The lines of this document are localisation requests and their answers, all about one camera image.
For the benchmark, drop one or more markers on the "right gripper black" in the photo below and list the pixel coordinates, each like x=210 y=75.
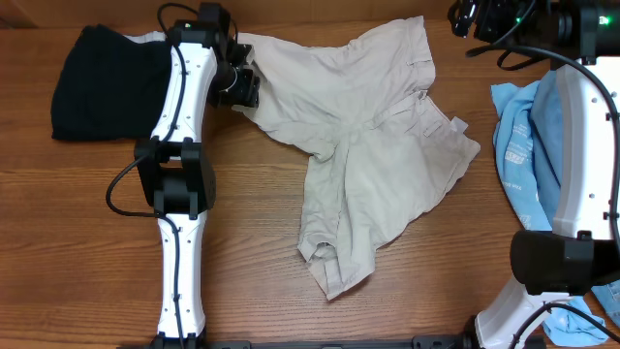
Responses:
x=489 y=31

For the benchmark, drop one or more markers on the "light blue printed t-shirt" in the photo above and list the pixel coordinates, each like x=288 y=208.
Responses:
x=513 y=140

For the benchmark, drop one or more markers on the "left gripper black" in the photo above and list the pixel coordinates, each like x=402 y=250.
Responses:
x=247 y=91

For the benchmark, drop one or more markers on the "blue denim jeans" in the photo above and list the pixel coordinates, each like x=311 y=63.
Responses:
x=546 y=118

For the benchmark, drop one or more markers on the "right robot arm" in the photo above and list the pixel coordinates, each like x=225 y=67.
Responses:
x=580 y=249

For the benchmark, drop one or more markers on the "white folded garment under black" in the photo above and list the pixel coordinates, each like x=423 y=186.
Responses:
x=150 y=37

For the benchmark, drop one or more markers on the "beige shorts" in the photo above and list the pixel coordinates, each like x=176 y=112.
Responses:
x=381 y=153

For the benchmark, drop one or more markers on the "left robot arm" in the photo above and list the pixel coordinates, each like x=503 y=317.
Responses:
x=209 y=67

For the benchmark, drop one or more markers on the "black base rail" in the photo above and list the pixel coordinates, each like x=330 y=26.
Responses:
x=334 y=344

